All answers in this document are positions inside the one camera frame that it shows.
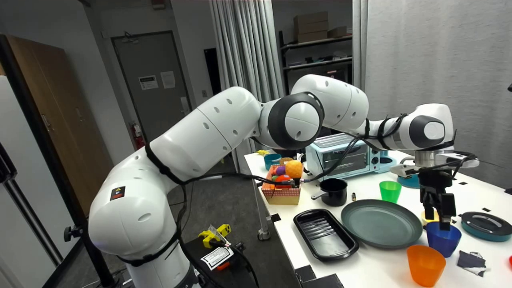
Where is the teal kettle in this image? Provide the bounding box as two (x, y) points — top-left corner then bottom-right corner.
(396, 172), (420, 189)

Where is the blue plastic cup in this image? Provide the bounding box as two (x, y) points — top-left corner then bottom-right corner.
(425, 223), (460, 258)

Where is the grey curtain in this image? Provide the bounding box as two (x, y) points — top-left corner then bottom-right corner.
(208, 0), (286, 173)

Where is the wooden crate of toy fruit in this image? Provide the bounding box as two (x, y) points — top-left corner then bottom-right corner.
(260, 161), (304, 205)

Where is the yellow clamp tool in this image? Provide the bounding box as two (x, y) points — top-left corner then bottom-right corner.
(198, 225), (230, 249)

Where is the small black pot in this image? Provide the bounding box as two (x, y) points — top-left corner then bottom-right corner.
(312, 180), (347, 207)

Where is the small yellow bowl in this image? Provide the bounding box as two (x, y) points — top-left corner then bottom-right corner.
(419, 213), (427, 226)

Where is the small teal cup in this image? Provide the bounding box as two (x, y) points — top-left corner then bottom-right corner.
(264, 154), (281, 170)

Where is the orange plastic cup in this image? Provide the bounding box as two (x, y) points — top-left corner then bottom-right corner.
(406, 245), (446, 287)

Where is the dark shelf unit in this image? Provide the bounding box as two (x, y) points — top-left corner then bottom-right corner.
(280, 12), (353, 92)

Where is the grey door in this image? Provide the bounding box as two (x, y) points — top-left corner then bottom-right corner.
(112, 31), (190, 141)

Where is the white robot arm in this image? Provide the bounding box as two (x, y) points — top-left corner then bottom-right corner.
(88, 74), (480, 288)

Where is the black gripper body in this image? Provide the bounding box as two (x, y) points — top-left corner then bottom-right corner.
(419, 169), (456, 217)

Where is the light blue toaster oven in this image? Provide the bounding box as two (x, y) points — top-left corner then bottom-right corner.
(305, 133), (395, 180)

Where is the grey-green oval plate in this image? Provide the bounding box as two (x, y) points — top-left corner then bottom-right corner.
(340, 201), (422, 250)

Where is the green plastic cup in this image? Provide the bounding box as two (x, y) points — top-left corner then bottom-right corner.
(379, 181), (401, 204)

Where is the black rectangular tray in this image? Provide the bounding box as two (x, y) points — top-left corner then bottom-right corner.
(292, 209), (358, 261)

